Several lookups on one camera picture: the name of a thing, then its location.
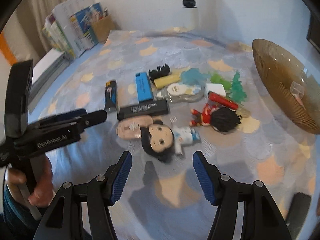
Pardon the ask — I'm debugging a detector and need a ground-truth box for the dark green plastic tree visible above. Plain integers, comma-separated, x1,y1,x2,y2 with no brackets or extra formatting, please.
229,70,247,103

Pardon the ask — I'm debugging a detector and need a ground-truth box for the clear case with white tape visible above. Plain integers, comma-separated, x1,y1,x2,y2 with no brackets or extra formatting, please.
155,83,204,103

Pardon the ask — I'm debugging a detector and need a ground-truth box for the amber ribbed glass bowl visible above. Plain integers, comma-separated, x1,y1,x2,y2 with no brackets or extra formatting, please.
252,38,319,134

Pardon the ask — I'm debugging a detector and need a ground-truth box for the red-clothed black-haired doll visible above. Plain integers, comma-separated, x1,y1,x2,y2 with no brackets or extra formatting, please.
189,103,242,133

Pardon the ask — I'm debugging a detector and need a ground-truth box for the row of upright books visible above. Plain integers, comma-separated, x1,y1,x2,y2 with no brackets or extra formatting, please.
44,0,103,57

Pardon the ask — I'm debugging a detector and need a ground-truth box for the brown cardboard pen holder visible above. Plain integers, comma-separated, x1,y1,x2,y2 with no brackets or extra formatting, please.
91,15,116,43

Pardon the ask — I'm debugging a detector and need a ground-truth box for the light green plastic toy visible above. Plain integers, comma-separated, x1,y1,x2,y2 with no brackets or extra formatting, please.
210,73,232,91

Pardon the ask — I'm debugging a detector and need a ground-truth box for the dark blue lighter box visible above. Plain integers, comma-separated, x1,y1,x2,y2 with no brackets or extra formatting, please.
105,80,117,112

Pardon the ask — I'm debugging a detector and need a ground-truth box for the wall-mounted black television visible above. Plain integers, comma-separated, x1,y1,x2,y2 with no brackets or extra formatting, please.
306,15,320,53

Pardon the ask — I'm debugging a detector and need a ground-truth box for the teal plastic tree toy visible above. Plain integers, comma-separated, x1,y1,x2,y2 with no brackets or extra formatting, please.
180,68,211,86

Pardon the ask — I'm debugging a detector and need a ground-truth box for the blue rectangular box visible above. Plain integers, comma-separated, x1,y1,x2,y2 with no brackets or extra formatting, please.
136,72,153,103

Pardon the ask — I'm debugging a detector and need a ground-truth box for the white square box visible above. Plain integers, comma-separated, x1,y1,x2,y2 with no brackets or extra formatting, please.
204,83,226,98

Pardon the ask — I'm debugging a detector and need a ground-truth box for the black rectangular box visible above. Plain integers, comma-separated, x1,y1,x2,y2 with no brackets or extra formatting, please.
117,99,170,121

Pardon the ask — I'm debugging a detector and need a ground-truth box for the red cylinder tube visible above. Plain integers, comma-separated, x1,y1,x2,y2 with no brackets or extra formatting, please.
208,91,239,111

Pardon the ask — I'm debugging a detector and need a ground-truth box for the white lamp pole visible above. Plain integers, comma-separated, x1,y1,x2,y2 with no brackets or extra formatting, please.
182,0,199,30

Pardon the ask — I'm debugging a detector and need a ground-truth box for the black small toy figure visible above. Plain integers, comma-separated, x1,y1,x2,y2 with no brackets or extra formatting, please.
149,64,171,82

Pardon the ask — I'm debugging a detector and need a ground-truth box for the black smartphone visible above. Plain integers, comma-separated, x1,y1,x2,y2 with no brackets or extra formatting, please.
285,192,311,239

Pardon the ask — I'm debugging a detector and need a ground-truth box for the patterned fan-print table mat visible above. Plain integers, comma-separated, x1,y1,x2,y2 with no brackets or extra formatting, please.
30,30,319,239

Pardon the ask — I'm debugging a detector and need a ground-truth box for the black-haired white doll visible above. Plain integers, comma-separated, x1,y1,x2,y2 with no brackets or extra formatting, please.
141,124,201,163

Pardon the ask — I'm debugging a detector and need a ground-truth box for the pink oval key case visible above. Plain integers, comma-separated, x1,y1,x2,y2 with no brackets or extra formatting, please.
116,115,163,140

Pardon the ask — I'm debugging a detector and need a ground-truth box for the person's left hand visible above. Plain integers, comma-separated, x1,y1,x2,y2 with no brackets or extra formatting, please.
5,155,54,207

